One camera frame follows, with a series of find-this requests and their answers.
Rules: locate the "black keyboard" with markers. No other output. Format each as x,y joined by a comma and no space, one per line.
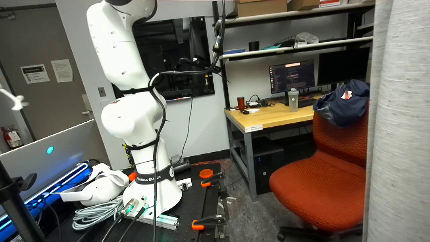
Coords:
307,102

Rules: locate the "orange and black clamp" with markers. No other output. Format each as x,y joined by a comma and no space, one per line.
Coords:
208,222
211,179

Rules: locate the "lit monitor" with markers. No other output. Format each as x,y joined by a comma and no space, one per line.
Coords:
291,76

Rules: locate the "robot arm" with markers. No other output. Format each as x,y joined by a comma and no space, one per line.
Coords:
131,117

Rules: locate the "black wall screen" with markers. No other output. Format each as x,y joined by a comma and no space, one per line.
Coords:
178,43

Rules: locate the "small cardboard box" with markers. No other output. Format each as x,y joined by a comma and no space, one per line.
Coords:
302,4

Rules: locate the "black cylinder speaker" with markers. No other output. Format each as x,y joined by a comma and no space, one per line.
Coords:
254,46

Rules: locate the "small white box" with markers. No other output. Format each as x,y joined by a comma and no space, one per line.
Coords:
184,184

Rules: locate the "clear plastic bag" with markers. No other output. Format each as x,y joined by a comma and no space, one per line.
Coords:
307,37

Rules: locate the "grey shaker bottle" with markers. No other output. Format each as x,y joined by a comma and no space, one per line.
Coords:
293,101

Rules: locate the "large cardboard box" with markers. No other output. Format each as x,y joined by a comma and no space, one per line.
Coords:
262,7

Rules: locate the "white plastic hook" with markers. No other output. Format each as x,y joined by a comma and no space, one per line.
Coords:
15,100

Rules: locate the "red fire extinguisher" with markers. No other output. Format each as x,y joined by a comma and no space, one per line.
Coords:
12,137

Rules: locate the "dark monitor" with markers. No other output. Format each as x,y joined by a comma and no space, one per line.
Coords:
342,65

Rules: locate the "dark blue jacket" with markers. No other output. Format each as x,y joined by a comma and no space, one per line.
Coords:
342,107

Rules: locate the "paper notice with dark heading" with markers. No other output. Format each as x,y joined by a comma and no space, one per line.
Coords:
35,74

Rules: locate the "black computer tower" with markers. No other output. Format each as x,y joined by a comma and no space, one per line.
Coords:
268,171

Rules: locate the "plain paper notice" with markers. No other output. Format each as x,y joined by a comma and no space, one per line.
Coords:
62,70

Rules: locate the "orange office chair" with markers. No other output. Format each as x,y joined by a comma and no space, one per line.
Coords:
319,188

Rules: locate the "grey laptop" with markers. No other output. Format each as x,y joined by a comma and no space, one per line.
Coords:
50,158

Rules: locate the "orange round knob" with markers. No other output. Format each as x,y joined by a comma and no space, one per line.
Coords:
206,173

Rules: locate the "brown door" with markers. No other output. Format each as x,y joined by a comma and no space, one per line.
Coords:
37,107

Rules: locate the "wall switch plate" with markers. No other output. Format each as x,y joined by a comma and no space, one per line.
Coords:
101,91

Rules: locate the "white headset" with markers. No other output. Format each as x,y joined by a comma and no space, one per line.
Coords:
100,190

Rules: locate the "red tumbler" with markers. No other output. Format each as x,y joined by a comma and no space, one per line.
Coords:
241,103

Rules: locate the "wooden workbench with shelves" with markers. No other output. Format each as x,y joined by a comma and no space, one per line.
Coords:
268,117

